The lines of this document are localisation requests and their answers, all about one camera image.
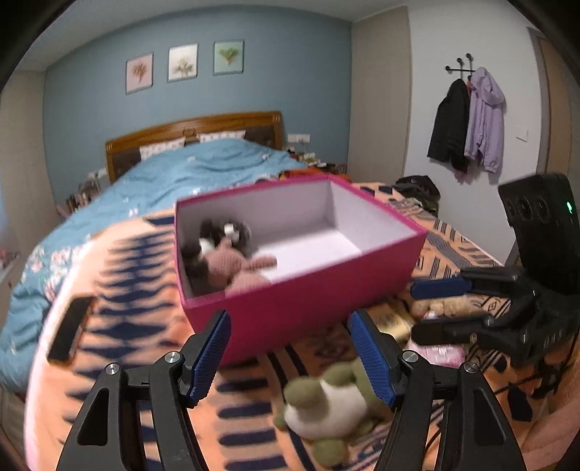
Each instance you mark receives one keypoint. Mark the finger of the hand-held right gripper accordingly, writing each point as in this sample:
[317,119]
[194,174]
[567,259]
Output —
[453,330]
[442,287]

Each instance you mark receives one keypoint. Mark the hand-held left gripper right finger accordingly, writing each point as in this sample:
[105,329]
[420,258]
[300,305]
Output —
[371,357]

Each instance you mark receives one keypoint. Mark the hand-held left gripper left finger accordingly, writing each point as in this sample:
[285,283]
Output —
[210,353]

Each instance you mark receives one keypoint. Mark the pink brocade pouch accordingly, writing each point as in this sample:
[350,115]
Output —
[435,355]

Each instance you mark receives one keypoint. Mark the green and white plush toy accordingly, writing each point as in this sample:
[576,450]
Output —
[326,403]

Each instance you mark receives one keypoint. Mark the pink cardboard box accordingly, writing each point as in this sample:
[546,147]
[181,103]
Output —
[317,294]

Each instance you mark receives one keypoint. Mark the pink crocheted plush toy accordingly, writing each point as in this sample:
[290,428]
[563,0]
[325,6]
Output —
[222,262]

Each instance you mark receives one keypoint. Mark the pile of dark clothes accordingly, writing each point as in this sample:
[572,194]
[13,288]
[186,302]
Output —
[419,190]

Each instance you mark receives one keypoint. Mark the orange patterned blanket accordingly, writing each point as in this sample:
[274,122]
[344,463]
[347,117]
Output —
[136,281]

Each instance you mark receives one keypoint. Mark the brown bear plush toy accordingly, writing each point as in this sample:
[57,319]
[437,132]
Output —
[231,233]

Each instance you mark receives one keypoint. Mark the wooden door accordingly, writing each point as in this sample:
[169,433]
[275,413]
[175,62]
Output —
[557,113]

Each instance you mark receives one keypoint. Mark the purple jacket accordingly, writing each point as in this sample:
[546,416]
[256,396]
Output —
[487,122]

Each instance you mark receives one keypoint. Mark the black flat rectangular object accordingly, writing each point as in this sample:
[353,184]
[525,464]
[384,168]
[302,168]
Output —
[70,328]

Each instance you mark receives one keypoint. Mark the black jacket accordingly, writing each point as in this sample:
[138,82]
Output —
[448,127]

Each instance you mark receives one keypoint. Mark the orange garment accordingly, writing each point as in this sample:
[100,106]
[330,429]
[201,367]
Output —
[299,173]

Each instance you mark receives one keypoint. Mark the blue floral quilt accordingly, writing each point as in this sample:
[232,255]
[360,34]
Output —
[181,172]

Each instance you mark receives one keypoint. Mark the bedside clutter of bottles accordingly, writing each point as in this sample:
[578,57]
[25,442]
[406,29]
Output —
[308,156]

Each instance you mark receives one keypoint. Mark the bedside clutter of small items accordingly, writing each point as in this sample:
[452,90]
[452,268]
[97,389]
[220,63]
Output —
[81,194]

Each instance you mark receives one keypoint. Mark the white patterned pillow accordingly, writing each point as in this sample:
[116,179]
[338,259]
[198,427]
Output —
[161,148]
[222,137]

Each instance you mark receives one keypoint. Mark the wooden bed headboard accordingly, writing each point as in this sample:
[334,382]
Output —
[204,124]

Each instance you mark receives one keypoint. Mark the pink framed plant picture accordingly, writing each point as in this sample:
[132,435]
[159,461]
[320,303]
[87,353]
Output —
[139,72]

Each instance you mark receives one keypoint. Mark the white framed plant picture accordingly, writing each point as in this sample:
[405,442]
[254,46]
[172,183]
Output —
[183,63]

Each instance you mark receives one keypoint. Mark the green framed plant picture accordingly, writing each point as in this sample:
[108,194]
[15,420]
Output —
[229,58]

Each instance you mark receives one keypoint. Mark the white light switch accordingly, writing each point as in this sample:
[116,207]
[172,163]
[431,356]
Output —
[522,135]

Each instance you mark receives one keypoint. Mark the black wall coat hook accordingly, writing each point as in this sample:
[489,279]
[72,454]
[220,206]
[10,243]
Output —
[468,68]

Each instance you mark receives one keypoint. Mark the white wall outlet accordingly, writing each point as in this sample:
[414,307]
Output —
[299,137]
[97,173]

